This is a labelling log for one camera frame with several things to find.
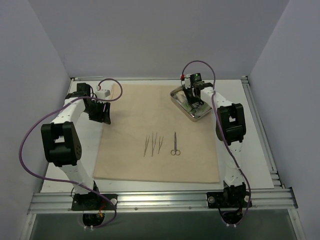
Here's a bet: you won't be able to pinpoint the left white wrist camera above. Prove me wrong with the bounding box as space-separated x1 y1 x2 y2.
95 89 111 100

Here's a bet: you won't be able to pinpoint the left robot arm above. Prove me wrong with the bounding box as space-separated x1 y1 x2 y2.
41 83 111 210

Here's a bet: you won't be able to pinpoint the surgical scissors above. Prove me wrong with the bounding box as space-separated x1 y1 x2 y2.
170 132 181 156

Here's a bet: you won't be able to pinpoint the aluminium right side rail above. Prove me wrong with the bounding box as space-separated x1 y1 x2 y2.
241 75 285 189

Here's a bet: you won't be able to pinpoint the aluminium front rail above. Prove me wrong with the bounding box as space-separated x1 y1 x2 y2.
28 188 298 214

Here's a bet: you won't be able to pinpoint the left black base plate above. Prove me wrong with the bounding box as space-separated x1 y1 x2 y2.
71 192 114 211

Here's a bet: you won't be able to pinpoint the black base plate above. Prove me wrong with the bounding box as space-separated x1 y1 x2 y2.
206 191 249 209
71 192 114 211

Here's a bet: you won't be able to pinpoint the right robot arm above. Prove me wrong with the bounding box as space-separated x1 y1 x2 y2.
180 73 247 207

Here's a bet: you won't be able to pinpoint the metal instrument tray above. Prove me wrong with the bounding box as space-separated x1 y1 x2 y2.
170 86 212 122

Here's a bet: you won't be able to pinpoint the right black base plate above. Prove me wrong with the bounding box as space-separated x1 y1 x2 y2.
206 191 249 209

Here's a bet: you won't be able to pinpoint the long straight metal forceps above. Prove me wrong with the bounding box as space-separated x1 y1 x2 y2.
151 132 158 157

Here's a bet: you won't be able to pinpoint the curved metal tweezers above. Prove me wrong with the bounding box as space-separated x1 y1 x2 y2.
143 135 150 157

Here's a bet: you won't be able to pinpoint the short metal tweezers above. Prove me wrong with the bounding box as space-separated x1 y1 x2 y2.
157 136 164 154

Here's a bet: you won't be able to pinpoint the beige surgical wrap cloth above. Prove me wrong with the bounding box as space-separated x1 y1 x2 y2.
93 84 220 184

